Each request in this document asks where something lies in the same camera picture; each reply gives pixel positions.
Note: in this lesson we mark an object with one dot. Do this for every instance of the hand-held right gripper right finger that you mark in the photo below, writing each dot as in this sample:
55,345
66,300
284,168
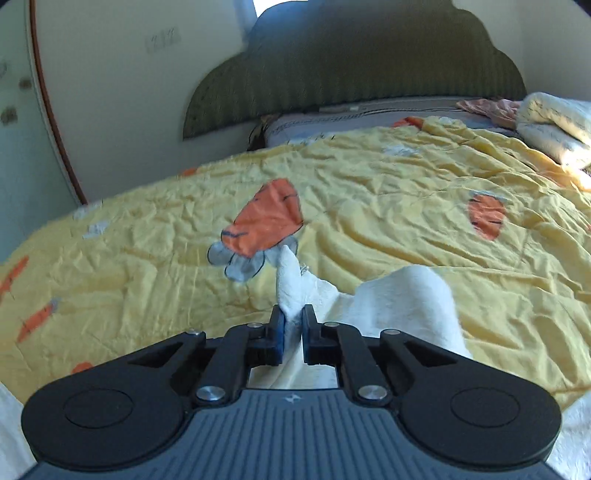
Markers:
306,334

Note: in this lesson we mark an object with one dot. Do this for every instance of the window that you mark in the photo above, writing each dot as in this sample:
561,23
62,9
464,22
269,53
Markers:
265,7

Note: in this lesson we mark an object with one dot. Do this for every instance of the yellow carrot print blanket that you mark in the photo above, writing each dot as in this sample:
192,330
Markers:
378,198

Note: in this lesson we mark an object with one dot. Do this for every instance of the grey printed pillow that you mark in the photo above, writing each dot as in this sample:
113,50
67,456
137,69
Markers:
314,127

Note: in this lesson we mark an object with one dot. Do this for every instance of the cream folded blanket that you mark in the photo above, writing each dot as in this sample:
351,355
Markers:
554,124

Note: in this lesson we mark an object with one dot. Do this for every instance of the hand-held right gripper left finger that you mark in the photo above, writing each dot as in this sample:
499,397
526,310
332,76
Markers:
277,334

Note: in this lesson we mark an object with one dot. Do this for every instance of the green padded headboard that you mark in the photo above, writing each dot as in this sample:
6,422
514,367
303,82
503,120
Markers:
351,60

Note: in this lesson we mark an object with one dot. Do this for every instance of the pink cloth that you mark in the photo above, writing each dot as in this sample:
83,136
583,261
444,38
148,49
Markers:
489,110

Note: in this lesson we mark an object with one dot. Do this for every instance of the white blanket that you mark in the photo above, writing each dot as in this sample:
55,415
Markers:
397,314

